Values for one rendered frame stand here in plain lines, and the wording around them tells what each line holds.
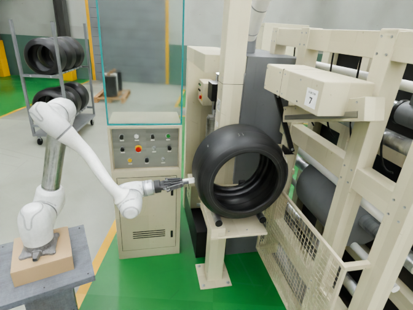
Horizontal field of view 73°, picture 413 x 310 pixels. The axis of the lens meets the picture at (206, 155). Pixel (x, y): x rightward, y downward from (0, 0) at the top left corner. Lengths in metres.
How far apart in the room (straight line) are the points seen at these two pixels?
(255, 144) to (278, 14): 9.40
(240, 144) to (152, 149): 0.95
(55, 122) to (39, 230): 0.61
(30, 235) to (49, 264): 0.19
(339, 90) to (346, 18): 10.14
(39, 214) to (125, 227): 0.98
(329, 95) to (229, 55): 0.68
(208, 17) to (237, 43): 8.82
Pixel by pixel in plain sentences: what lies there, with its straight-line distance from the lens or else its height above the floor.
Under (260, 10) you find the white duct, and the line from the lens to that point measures 2.19.
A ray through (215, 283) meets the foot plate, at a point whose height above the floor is 0.01.
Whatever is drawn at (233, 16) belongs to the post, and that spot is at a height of 2.03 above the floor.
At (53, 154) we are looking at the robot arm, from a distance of 1.78.
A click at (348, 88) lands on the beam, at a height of 1.76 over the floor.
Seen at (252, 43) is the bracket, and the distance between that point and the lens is 2.36.
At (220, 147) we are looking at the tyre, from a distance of 1.50.
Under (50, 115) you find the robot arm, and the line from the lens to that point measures 1.53.
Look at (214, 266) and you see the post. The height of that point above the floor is 0.17.
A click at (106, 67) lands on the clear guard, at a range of 2.09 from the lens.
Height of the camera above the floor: 1.95
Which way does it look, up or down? 24 degrees down
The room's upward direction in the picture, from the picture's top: 4 degrees clockwise
